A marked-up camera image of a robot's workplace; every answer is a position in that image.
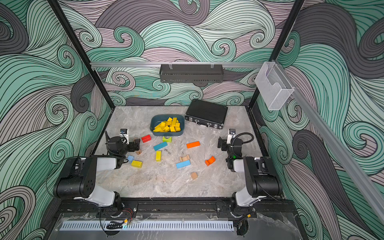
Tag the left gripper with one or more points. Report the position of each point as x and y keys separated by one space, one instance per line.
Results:
x=132 y=149

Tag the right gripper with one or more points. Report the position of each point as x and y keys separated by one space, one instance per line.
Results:
x=224 y=143

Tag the yellow long block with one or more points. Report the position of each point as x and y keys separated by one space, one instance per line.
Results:
x=177 y=127

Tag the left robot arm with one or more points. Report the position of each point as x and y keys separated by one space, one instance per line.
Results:
x=77 y=179

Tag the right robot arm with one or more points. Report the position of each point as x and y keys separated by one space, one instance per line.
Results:
x=260 y=182

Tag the small light blue block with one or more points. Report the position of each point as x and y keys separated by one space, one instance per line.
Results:
x=130 y=158

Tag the red block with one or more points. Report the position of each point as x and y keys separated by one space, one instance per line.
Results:
x=146 y=138

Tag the orange arch block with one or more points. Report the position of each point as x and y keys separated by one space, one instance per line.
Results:
x=210 y=161

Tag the teal long block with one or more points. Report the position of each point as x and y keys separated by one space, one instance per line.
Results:
x=160 y=146

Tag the black hard case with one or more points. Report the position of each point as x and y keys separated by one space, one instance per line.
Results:
x=206 y=114

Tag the orange long block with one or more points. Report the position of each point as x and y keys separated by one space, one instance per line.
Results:
x=193 y=144

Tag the teal plastic bin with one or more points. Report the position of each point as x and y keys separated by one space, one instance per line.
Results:
x=167 y=123

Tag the natural wood arch block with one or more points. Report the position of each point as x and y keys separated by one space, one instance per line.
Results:
x=185 y=158

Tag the natural wood cube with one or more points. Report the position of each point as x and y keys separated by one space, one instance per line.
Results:
x=194 y=175

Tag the green arch block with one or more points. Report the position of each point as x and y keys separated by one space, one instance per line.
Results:
x=167 y=139

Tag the light blue long block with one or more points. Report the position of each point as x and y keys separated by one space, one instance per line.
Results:
x=183 y=164

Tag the clear acrylic holder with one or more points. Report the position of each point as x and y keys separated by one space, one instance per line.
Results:
x=274 y=85

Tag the black wall tray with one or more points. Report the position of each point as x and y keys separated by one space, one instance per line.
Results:
x=199 y=74

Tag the white slotted cable duct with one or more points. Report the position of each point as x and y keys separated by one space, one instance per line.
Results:
x=225 y=226

